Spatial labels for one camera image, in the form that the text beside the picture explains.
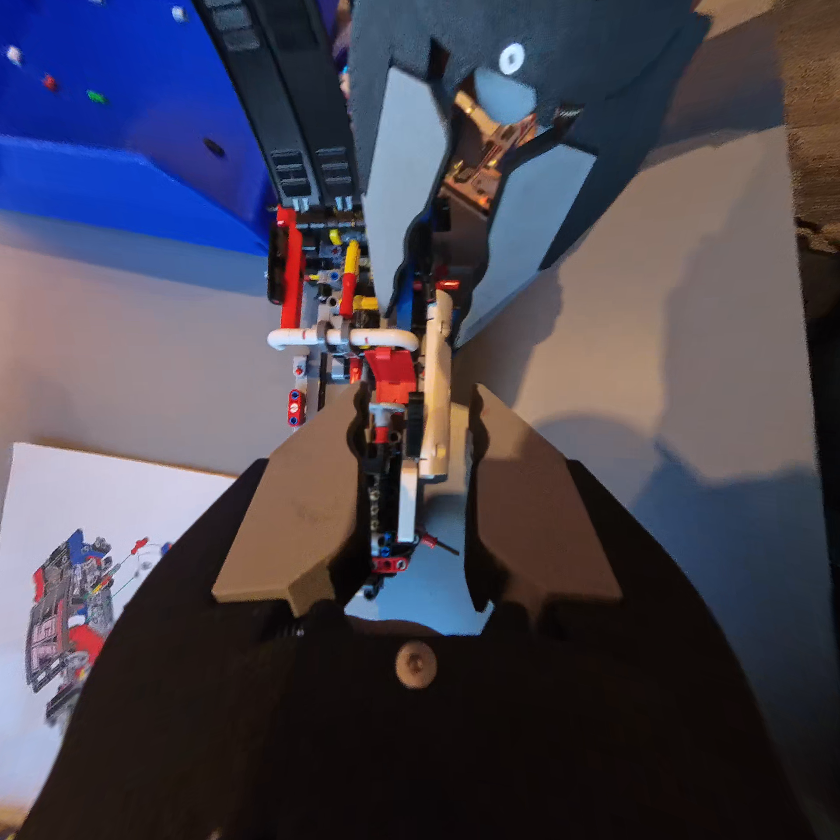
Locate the person's right hand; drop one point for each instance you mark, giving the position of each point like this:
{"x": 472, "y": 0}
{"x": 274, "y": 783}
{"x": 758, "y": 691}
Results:
{"x": 502, "y": 98}

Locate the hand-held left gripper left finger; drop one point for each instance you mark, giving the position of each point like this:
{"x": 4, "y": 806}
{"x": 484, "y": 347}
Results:
{"x": 295, "y": 518}

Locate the scattered small brick pieces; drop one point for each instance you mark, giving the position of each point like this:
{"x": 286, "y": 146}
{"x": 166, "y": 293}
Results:
{"x": 49, "y": 82}

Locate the grey desk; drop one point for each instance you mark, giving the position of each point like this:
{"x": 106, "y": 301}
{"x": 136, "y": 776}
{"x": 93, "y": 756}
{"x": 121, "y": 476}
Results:
{"x": 656, "y": 361}

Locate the white blue brick panel assembly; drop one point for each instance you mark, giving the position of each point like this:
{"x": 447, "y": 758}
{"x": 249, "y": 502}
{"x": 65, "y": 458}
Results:
{"x": 436, "y": 394}

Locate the holographic sticker sheet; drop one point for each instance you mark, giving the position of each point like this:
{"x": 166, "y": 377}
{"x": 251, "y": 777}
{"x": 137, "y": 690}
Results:
{"x": 472, "y": 177}

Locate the blue plastic bin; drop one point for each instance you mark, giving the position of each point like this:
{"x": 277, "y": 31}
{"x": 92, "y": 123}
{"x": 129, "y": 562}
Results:
{"x": 98, "y": 184}

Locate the open instruction booklet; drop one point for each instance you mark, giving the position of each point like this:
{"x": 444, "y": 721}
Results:
{"x": 98, "y": 499}

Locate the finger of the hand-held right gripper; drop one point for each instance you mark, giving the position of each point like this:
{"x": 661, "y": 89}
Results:
{"x": 531, "y": 216}
{"x": 400, "y": 184}

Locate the toy brick vehicle model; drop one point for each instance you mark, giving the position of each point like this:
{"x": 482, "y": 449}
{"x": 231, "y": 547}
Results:
{"x": 292, "y": 282}

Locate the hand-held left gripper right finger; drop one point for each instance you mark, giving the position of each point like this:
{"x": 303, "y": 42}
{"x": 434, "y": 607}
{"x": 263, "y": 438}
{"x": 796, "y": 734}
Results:
{"x": 544, "y": 525}

